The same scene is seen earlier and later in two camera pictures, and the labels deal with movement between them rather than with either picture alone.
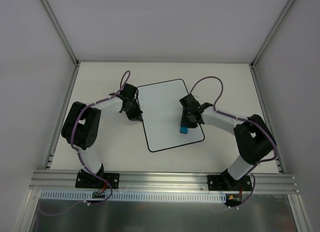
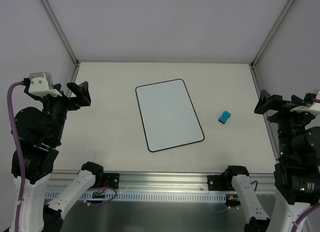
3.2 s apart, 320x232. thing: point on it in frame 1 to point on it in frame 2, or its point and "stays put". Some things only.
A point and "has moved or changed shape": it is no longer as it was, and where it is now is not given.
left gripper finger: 138,113 to 82,92
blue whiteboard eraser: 183,129 has moved or changed shape
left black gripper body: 133,112 to 72,100
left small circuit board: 95,195 stays put
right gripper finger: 193,124 to 307,100
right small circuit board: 233,199 stays put
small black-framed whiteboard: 162,112 stays put
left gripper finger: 132,116 to 57,86
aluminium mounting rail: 263,182 stays put
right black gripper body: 188,120 to 279,106
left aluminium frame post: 49,11 stays put
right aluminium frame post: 274,28 stays put
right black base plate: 226,182 stays put
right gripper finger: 184,120 to 267,102
